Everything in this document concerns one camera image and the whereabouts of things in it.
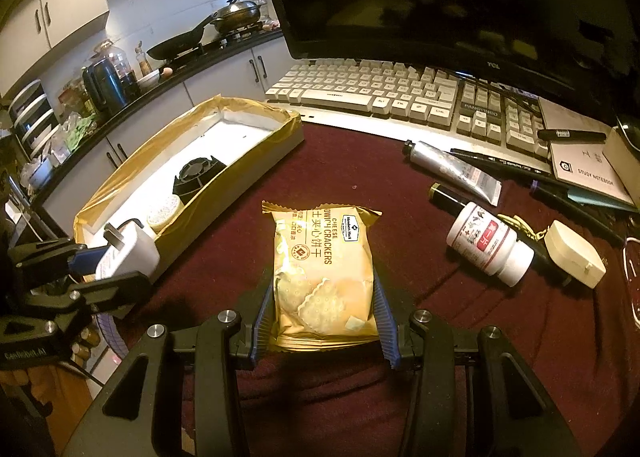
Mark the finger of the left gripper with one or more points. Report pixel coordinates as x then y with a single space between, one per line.
110 294
81 260

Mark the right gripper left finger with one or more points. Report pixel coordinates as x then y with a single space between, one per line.
263 322

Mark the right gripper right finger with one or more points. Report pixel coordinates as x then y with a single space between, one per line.
386 324

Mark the white power adapter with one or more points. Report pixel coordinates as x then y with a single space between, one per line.
129 249

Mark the cheese crackers packet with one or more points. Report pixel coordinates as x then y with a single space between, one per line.
323 277

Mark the white pill bottle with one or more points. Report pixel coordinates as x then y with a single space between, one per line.
489 244

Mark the cream round lid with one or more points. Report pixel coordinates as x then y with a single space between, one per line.
163 211

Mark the black plastic spool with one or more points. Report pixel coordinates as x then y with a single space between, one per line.
194 175

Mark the gold cardboard box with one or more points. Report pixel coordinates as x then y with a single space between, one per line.
249 137

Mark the dark blue kettle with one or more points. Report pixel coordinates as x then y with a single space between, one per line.
103 86

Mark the silver tube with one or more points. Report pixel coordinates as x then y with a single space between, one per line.
465 175

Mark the dark red table cloth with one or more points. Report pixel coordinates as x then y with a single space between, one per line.
582 343

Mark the black pen by keyboard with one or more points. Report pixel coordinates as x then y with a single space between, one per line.
501 167

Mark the cream plastic case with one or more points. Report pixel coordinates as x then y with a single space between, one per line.
575 255

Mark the purple capped pen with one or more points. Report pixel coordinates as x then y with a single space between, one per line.
576 213

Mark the black wok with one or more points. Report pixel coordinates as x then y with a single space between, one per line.
171 48

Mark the white keyboard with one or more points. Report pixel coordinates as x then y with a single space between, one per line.
450 109

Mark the study notebook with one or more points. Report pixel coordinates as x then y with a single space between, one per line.
580 164

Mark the black pen on notebook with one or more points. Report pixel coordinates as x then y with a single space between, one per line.
562 135

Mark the steel lidded pot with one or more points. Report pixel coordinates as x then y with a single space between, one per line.
236 14

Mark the black monitor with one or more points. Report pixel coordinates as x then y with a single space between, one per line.
571 50

